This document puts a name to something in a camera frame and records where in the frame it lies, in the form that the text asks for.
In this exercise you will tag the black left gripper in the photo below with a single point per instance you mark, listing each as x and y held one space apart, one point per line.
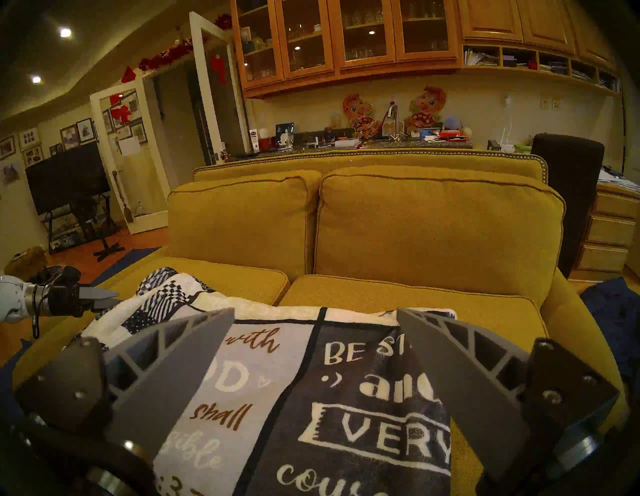
65 300

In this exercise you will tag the brown floor basket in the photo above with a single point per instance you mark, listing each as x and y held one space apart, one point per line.
27 262

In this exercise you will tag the dark blue carton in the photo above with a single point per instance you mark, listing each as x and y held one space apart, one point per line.
284 129

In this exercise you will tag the blue plush ball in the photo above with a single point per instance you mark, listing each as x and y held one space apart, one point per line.
451 122

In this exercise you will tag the white pump bottle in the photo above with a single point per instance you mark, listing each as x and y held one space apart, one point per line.
286 142

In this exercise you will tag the red hanging ornament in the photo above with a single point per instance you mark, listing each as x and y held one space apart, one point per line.
128 76

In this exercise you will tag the red paper door decoration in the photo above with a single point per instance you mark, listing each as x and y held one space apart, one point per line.
121 114

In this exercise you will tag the wooden counter with stone top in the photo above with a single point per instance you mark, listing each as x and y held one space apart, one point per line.
415 144

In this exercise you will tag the black television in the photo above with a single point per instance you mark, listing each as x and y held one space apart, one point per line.
65 177

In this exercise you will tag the yellow loveseat sofa frame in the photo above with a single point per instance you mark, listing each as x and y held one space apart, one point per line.
400 160

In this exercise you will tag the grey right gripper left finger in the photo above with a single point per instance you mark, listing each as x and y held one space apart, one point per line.
165 375

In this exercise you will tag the wooden desk with drawers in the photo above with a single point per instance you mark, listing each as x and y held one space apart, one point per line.
610 230

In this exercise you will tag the crumpled dark blue cloth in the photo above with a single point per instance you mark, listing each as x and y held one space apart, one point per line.
610 310

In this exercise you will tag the green book stack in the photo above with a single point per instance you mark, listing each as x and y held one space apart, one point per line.
523 148

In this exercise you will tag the black television stand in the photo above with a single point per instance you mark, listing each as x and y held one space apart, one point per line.
60 230

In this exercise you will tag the white lotion bottle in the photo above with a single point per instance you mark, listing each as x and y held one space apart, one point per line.
254 141

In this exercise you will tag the white wifi router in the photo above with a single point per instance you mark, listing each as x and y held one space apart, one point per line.
507 147

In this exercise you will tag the yellow sofa seat cushion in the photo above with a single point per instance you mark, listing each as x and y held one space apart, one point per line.
235 280
425 300

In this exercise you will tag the white paper sheet on door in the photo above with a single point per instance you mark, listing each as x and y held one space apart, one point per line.
130 146

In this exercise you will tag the red toy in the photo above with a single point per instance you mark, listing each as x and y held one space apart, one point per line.
450 134

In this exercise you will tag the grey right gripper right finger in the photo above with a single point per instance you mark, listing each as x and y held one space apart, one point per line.
460 380

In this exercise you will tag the white flat box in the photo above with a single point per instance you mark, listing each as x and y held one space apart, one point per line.
347 143

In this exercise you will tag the wooden wall cabinets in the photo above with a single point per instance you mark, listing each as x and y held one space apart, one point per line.
490 20

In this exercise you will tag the framed wall picture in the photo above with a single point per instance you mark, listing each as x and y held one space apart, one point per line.
33 155
85 130
7 146
29 137
70 136

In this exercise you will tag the black desk phone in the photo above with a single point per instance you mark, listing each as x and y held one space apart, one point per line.
494 145

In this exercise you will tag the red cup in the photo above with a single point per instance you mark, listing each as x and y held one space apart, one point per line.
265 144

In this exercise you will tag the white narrow open door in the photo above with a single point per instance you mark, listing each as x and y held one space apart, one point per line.
202 75

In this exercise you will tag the printed scripture fleece blanket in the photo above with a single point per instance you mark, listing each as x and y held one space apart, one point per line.
280 400

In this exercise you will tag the stack of papers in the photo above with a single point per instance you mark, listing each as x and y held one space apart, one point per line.
615 180

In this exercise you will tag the white glass french door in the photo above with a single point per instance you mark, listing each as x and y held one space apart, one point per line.
145 185

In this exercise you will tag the chrome sink faucet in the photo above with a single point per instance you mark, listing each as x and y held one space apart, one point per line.
395 112

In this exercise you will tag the red paper knot cutout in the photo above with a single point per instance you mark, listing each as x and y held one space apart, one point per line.
218 69

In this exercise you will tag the red garland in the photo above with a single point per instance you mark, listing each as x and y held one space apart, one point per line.
167 55

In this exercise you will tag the black office chair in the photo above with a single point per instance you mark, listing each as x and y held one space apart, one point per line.
570 190

